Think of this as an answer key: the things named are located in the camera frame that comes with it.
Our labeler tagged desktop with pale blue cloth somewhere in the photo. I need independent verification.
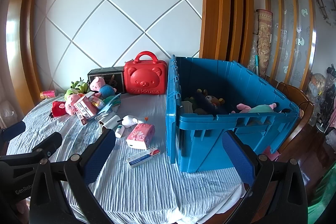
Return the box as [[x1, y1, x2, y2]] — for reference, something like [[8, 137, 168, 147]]
[[5, 91, 252, 222]]

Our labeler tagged wooden chair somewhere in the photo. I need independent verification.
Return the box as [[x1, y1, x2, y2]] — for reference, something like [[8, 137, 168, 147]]
[[272, 81, 315, 159]]

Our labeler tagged pig plush red dress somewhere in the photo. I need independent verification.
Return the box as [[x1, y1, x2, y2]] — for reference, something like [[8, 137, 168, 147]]
[[50, 101, 67, 117]]

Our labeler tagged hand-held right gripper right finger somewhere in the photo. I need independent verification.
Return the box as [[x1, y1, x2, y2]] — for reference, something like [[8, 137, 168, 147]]
[[222, 131, 309, 224]]

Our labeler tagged pink drink can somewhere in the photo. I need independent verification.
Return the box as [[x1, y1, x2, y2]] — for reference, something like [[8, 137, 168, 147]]
[[40, 90, 58, 99]]

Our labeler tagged blue guitar-shaped toy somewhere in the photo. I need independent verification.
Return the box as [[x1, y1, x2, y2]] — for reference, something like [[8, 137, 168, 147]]
[[92, 101, 119, 121]]

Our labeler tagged white duck plush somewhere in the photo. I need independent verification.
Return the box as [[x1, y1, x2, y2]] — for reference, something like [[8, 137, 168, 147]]
[[122, 115, 149, 128]]

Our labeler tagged brown bear plush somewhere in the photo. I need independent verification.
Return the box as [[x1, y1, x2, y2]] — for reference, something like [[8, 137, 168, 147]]
[[205, 95, 226, 109]]

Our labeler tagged wooden frosted glass door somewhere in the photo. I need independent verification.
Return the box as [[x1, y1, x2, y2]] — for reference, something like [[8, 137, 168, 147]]
[[260, 0, 316, 89]]

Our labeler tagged wooden wall frame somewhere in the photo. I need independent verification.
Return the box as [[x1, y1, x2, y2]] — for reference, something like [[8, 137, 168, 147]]
[[199, 0, 253, 62], [6, 0, 61, 109]]

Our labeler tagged rolled patterned carpet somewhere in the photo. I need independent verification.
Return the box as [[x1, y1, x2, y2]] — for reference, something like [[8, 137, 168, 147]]
[[256, 9, 274, 75]]

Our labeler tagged blue plastic storage bin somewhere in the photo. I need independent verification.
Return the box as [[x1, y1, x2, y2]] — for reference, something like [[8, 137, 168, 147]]
[[167, 54, 300, 173]]

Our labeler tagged green frog plush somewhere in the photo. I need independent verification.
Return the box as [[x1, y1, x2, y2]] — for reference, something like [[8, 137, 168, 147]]
[[64, 78, 91, 100]]

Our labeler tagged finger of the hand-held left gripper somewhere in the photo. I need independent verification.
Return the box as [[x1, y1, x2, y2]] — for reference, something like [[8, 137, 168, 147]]
[[0, 132, 63, 177], [0, 121, 27, 144]]

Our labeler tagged pink green plush toy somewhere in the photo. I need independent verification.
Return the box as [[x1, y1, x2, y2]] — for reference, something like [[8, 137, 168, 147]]
[[231, 102, 278, 114]]

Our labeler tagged black gift box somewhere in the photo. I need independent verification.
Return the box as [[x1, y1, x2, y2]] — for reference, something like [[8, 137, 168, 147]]
[[87, 66, 125, 94]]

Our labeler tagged red white carton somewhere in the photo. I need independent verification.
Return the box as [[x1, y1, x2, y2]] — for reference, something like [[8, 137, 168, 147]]
[[74, 97, 95, 119]]

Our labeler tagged long white toothpaste box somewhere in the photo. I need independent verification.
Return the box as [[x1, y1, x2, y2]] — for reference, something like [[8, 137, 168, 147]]
[[126, 147, 161, 168]]

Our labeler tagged red bear suitcase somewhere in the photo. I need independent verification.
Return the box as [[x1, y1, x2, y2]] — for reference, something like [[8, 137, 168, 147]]
[[123, 51, 168, 96]]

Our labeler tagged green cloth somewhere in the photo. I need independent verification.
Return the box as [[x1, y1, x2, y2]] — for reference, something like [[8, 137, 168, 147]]
[[307, 161, 336, 224]]

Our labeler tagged white curtain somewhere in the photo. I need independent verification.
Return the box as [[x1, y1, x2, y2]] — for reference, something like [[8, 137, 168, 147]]
[[0, 74, 17, 130]]

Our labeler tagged dark plush toy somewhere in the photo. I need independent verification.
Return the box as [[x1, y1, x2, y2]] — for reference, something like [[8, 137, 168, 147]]
[[194, 89, 218, 115]]

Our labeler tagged pig plush blue shirt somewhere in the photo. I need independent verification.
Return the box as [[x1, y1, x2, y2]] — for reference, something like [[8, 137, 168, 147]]
[[89, 76, 117, 98]]

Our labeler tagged pig plush orange dress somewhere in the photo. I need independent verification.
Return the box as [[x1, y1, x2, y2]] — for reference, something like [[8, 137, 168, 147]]
[[65, 94, 82, 116]]

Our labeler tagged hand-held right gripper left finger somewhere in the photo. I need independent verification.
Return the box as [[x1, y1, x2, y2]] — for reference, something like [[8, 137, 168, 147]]
[[29, 128, 117, 224]]

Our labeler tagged small red white box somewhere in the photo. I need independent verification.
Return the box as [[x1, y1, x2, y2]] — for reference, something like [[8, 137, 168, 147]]
[[76, 112, 89, 125]]

